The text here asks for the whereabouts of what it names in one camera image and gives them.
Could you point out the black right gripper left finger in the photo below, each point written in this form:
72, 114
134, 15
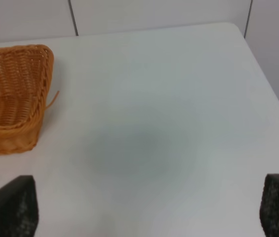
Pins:
19, 210

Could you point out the orange wicker basket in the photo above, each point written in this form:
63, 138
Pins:
25, 79

